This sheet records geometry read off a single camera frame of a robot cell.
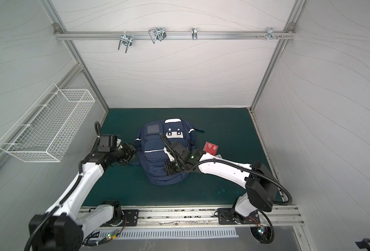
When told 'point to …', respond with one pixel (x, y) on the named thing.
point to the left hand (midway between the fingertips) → (137, 151)
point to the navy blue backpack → (151, 153)
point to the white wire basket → (46, 129)
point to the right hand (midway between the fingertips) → (164, 170)
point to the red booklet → (210, 148)
